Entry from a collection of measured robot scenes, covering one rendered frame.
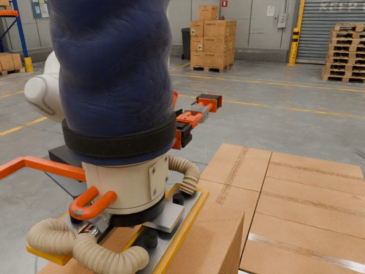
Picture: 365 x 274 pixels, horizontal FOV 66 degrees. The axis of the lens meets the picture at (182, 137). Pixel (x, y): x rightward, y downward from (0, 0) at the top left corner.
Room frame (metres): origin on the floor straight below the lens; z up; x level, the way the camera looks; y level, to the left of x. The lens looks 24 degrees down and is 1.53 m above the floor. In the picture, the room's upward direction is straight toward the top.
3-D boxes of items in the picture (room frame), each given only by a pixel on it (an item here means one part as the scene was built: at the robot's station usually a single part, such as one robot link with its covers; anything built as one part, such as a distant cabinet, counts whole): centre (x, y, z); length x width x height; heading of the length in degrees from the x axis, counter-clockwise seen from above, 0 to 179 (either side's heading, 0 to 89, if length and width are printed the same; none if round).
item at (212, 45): (8.80, -0.92, 0.87); 1.21 x 1.02 x 1.74; 156
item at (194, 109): (0.97, -0.05, 1.19); 0.07 x 0.07 x 0.04; 67
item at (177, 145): (0.77, 0.03, 1.20); 0.10 x 0.08 x 0.06; 67
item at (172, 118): (0.54, 0.13, 1.32); 0.23 x 0.23 x 0.04
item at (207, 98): (1.09, -0.11, 1.20); 0.08 x 0.07 x 0.05; 157
